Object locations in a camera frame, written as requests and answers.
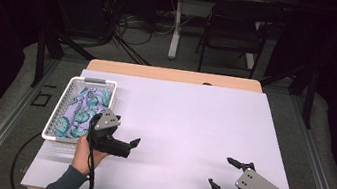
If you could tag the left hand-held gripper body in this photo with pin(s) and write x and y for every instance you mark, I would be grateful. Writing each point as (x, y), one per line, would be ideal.
(108, 122)

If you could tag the purple teal paisley cloth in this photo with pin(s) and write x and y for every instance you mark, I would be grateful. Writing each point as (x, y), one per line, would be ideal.
(77, 114)

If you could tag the white perforated plastic basket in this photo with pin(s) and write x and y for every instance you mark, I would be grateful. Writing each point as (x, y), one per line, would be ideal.
(59, 112)

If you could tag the person's left hand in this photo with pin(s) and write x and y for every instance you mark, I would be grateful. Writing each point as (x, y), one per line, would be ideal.
(82, 157)

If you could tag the white table board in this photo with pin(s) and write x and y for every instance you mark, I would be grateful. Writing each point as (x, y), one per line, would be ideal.
(202, 123)

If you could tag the light wooden table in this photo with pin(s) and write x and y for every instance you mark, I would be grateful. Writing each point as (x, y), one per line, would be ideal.
(159, 73)

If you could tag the black metal stand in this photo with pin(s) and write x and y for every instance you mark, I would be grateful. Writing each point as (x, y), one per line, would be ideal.
(310, 95)
(41, 55)

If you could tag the white desk leg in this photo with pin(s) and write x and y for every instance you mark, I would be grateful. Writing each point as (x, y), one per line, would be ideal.
(249, 61)
(176, 31)

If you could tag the black folding chair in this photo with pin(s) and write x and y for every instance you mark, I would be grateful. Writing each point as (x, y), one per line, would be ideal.
(234, 26)

